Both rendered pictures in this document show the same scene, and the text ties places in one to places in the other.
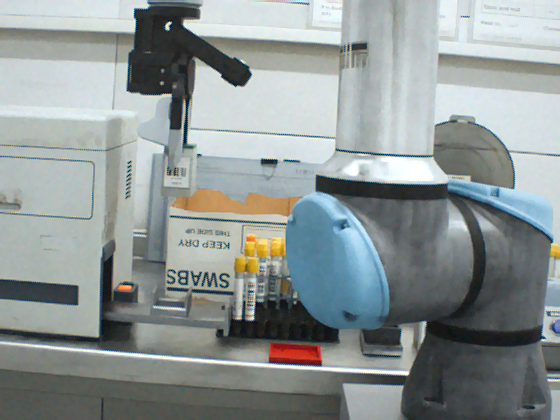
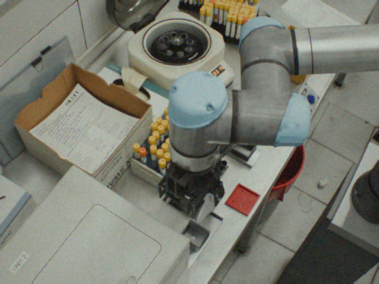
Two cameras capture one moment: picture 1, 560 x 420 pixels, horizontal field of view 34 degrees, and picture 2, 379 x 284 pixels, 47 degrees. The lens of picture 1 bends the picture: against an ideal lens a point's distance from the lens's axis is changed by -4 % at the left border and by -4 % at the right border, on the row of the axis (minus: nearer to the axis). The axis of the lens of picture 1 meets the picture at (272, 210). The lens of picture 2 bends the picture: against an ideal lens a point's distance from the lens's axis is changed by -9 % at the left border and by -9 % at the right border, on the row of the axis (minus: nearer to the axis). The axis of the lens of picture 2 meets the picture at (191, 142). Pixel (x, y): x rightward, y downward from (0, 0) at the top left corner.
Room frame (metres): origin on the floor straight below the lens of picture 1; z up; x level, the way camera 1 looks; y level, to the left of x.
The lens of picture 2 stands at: (1.05, 0.48, 1.94)
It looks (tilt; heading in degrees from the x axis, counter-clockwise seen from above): 57 degrees down; 300
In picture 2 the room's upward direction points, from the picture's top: 3 degrees clockwise
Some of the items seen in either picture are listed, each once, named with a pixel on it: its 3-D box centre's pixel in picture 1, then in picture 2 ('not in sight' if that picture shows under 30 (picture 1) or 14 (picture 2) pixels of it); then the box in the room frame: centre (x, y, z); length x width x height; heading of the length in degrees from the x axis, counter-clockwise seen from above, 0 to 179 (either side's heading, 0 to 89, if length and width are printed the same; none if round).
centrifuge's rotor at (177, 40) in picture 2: not in sight; (176, 47); (1.58, -0.32, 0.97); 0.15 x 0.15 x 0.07
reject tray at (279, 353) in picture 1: (295, 353); (243, 199); (1.19, -0.04, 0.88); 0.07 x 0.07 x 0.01; 0
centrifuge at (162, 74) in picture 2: not in sight; (181, 57); (1.56, -0.32, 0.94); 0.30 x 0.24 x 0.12; 171
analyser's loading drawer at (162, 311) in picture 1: (154, 305); (188, 245); (1.24, 0.15, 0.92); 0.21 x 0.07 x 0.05; 90
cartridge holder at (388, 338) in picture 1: (381, 335); (243, 149); (1.26, -0.16, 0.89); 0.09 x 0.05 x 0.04; 179
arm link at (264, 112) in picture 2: not in sight; (268, 109); (1.16, 0.08, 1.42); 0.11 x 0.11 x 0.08; 30
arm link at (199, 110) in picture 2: not in sight; (198, 114); (1.23, 0.15, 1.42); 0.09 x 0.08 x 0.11; 30
